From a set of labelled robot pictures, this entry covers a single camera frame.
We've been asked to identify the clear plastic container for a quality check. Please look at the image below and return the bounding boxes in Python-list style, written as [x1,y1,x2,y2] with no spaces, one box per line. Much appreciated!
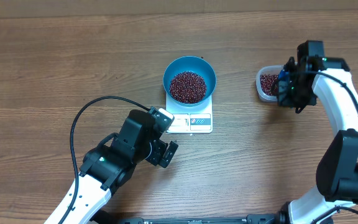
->
[255,65,283,103]

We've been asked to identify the white digital kitchen scale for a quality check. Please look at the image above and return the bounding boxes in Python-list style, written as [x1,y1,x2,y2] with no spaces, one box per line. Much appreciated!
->
[166,95,213,134]

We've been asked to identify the blue plastic measuring scoop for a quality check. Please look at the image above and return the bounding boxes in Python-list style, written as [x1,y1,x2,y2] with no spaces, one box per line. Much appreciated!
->
[277,70,290,92]

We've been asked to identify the red beans in bowl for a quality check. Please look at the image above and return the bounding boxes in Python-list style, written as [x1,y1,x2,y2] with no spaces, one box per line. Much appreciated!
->
[169,71,207,104]

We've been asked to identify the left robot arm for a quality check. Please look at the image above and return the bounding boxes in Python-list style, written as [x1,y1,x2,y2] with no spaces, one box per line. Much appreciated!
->
[46,108,178,223]

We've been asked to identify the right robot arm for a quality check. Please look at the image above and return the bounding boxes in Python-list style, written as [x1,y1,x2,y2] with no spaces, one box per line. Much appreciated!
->
[270,40,358,223]

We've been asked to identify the teal metal bowl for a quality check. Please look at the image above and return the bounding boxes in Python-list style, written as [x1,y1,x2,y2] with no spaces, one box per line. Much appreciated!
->
[163,56,217,107]

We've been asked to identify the red beans in container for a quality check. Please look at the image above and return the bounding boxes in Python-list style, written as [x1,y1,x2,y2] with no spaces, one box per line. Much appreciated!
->
[260,73,278,96]

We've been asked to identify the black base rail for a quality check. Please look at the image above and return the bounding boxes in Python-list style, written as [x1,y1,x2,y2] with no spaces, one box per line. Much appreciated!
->
[88,214,290,224]

